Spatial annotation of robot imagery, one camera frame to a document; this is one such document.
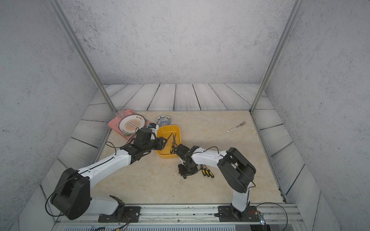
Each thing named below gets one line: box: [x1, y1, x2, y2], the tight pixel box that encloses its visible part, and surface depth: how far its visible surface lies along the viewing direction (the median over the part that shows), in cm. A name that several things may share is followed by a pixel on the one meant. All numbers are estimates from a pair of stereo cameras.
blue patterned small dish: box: [155, 114, 172, 128], surface depth 113 cm
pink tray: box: [107, 109, 136, 141], surface depth 113 cm
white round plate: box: [118, 113, 146, 134], surface depth 113 cm
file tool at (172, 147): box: [170, 133, 175, 154], surface depth 98 cm
